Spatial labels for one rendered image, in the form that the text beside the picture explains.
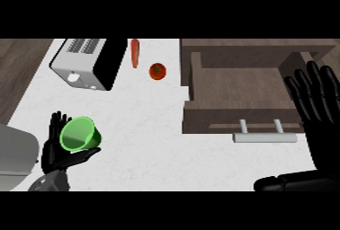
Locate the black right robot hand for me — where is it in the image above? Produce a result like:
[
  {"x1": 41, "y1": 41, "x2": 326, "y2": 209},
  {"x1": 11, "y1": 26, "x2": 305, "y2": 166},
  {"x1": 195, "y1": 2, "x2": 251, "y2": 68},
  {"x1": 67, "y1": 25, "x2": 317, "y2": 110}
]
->
[{"x1": 252, "y1": 60, "x2": 340, "y2": 192}]

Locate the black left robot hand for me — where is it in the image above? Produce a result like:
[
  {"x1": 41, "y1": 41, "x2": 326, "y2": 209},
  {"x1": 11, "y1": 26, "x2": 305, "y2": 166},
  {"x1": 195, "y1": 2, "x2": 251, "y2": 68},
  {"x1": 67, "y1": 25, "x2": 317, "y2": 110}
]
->
[{"x1": 39, "y1": 111, "x2": 101, "y2": 175}]

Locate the green cup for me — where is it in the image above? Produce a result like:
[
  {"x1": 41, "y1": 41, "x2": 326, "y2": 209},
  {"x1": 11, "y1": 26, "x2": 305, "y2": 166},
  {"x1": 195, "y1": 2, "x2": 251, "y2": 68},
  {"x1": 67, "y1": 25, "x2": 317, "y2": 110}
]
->
[{"x1": 59, "y1": 116, "x2": 101, "y2": 152}]

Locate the open brown wooden drawer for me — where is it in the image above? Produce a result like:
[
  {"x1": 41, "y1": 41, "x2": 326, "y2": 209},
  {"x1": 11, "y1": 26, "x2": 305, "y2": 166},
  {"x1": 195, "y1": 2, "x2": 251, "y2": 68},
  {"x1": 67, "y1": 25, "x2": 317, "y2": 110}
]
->
[{"x1": 180, "y1": 51, "x2": 310, "y2": 135}]

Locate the grey rounded appliance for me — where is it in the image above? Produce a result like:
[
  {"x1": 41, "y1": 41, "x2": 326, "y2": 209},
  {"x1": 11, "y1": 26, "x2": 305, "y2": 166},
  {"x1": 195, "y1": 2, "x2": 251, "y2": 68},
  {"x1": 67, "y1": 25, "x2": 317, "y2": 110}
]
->
[{"x1": 0, "y1": 123, "x2": 41, "y2": 192}]

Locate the brown wooden cabinet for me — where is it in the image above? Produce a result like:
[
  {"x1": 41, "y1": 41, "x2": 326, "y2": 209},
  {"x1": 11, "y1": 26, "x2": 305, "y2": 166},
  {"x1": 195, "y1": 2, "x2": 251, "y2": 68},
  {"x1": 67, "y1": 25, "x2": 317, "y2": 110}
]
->
[{"x1": 178, "y1": 39, "x2": 340, "y2": 88}]

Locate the white toaster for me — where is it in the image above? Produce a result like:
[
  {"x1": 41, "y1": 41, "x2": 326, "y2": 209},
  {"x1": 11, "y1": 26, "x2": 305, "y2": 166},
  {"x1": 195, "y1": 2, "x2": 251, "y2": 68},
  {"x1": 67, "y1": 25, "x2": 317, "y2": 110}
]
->
[{"x1": 48, "y1": 39, "x2": 128, "y2": 92}]

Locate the red tomato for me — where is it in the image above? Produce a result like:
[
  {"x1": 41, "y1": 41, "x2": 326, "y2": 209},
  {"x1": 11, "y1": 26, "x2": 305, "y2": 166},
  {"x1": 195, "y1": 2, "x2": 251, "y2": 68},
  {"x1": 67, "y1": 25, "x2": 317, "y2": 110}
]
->
[{"x1": 149, "y1": 62, "x2": 166, "y2": 81}]

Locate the orange carrot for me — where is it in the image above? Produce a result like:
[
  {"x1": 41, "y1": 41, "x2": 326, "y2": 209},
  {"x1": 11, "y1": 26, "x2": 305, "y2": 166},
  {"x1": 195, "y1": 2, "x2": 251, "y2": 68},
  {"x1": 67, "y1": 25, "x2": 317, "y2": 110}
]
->
[{"x1": 130, "y1": 39, "x2": 140, "y2": 69}]

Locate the pale grey drawer handle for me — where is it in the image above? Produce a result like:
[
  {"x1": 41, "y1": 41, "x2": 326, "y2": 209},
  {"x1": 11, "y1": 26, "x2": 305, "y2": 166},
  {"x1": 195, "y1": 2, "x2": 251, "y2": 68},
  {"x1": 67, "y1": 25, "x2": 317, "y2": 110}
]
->
[{"x1": 232, "y1": 119, "x2": 297, "y2": 144}]

